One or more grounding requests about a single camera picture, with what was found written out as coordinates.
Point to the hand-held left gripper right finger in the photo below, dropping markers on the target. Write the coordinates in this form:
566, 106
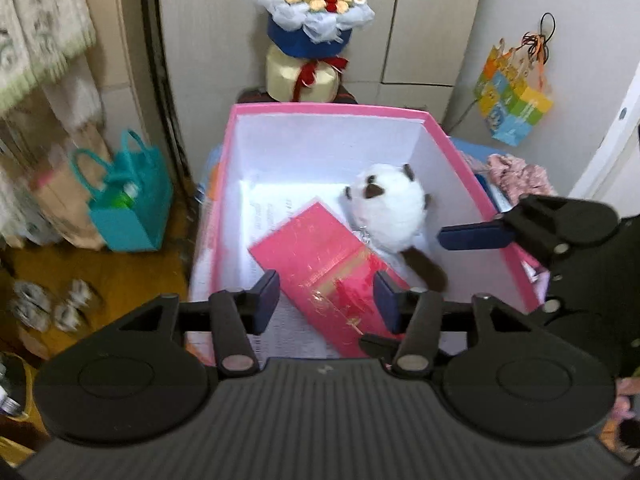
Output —
385, 305

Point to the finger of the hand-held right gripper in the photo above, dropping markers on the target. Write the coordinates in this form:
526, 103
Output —
380, 344
470, 237

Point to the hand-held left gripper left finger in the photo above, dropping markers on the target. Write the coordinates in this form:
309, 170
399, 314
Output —
270, 302

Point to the white plush cat toy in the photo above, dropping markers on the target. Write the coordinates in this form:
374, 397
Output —
395, 215

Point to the pink floral cloth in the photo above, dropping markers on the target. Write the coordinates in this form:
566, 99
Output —
520, 175

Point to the pink cardboard box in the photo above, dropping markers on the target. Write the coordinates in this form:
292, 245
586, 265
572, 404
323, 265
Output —
325, 145

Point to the red envelope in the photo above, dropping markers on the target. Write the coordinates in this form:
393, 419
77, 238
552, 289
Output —
320, 255

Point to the colourful paper gift bag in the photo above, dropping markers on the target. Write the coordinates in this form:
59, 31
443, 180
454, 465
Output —
515, 105

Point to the white door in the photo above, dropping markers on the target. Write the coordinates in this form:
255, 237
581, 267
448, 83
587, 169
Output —
610, 150

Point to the teal tote bag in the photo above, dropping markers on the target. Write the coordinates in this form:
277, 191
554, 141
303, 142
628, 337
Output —
132, 225

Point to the green bottle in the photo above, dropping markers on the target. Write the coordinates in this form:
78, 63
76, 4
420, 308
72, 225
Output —
122, 197

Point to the grey slipper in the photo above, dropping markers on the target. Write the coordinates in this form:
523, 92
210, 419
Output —
74, 305
30, 305

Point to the dark red stand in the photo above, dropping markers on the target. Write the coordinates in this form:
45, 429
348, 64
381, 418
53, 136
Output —
247, 96

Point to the white wardrobe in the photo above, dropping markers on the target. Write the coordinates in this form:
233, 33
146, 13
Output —
425, 20

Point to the cream round box with ribbon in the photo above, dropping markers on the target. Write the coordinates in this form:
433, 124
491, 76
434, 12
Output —
285, 77

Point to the brown paper bag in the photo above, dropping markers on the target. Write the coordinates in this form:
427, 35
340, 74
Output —
60, 195

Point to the yellow paper flower bouquet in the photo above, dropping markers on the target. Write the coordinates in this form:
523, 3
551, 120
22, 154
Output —
315, 5

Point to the hanging white green towel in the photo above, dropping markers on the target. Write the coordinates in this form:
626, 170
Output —
40, 20

